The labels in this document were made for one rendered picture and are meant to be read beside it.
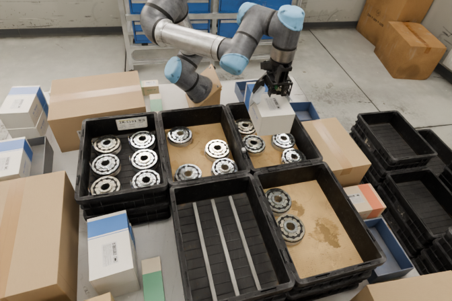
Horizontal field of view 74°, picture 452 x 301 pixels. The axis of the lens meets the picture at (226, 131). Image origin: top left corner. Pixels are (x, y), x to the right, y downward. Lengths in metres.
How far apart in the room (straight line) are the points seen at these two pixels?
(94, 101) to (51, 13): 2.66
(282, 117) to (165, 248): 0.63
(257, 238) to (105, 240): 0.49
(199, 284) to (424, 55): 3.40
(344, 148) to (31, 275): 1.20
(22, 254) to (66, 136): 0.59
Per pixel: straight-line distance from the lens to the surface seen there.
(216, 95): 1.57
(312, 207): 1.21
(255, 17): 0.94
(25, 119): 1.60
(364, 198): 1.39
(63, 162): 1.54
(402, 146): 2.20
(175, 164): 1.25
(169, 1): 1.17
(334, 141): 1.43
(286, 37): 0.92
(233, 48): 0.90
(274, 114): 1.03
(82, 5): 3.97
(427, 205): 2.11
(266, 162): 1.29
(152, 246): 1.22
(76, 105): 1.50
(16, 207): 1.20
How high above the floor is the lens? 1.79
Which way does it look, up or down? 44 degrees down
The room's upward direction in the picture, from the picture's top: 6 degrees clockwise
